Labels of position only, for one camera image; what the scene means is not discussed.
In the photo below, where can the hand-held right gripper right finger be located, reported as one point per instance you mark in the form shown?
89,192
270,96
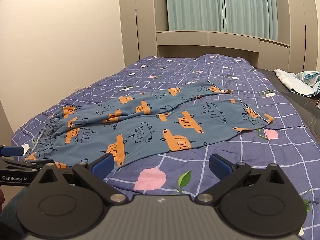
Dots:
220,167

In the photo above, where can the dark grey quilted mattress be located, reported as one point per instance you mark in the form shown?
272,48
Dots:
297,100

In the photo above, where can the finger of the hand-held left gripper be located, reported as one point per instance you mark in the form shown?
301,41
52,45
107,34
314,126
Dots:
12,151
22,165

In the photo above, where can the white and blue crumpled cloth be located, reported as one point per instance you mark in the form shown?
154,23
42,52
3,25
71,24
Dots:
297,82

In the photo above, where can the purple grid floral blanket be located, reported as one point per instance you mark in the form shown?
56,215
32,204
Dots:
250,160

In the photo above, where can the teal curtain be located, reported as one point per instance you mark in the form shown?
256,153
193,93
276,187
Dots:
250,7
193,5

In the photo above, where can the blue pants with orange trucks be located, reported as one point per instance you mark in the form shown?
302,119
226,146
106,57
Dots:
150,130

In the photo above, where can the beige built-in wardrobe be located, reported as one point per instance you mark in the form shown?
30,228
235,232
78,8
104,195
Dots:
300,30
136,17

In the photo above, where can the person's blue jeans leg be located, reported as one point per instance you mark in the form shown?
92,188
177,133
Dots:
13,205

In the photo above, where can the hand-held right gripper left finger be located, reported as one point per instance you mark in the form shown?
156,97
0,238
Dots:
103,167

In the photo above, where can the beige headboard cabinet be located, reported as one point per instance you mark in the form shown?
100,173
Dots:
207,38

